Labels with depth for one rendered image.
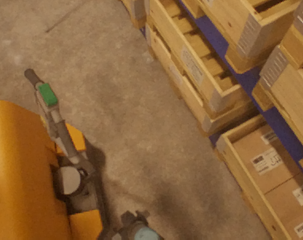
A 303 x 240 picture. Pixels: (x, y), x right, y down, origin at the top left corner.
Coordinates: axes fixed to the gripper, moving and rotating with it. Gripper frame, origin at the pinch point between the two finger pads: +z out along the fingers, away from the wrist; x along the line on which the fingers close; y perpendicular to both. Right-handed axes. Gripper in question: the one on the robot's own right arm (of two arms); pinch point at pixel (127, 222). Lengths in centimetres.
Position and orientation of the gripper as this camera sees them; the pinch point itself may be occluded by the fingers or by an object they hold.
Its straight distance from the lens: 159.1
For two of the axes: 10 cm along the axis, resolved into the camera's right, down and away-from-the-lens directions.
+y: 5.4, 8.4, 0.9
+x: 7.8, -5.4, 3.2
